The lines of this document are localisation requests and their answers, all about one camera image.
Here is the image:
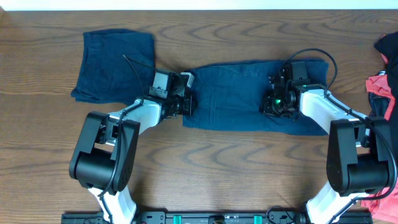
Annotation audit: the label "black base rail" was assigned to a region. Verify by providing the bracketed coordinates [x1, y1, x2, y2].
[61, 208, 373, 224]

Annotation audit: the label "dark blue shorts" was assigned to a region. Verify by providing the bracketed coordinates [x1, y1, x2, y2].
[183, 60, 326, 136]
[71, 29, 155, 105]

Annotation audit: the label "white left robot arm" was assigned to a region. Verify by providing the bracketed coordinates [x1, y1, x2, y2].
[69, 93, 195, 223]

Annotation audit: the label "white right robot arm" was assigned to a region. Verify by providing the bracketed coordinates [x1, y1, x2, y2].
[259, 84, 397, 223]

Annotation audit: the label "folded dark blue shorts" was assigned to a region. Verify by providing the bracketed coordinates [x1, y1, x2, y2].
[71, 29, 155, 105]

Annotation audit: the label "black garment in pile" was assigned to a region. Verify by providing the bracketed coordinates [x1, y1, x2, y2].
[369, 32, 397, 151]

